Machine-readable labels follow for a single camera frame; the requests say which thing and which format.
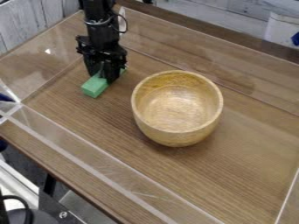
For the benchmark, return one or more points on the white cylindrical container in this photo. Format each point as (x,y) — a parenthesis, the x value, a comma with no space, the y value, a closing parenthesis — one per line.
(282,30)

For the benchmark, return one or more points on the clear acrylic tray wall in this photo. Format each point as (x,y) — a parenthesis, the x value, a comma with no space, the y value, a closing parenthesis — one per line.
(115,187)

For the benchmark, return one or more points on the clear acrylic corner bracket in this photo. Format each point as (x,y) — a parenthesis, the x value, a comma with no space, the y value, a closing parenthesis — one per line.
(122,20)

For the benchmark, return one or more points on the black table leg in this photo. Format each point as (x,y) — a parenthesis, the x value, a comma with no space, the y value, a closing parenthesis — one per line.
(50,185)

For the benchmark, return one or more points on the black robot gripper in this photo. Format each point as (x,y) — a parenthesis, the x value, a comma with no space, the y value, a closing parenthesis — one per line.
(101,46)

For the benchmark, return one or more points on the green rectangular block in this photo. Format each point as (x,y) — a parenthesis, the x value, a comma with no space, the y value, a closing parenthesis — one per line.
(95,86)

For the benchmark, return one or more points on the light wooden bowl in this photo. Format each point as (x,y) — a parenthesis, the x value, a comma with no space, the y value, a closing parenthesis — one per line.
(177,106)

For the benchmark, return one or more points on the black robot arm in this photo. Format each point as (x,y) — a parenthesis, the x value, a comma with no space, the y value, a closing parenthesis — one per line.
(99,10)

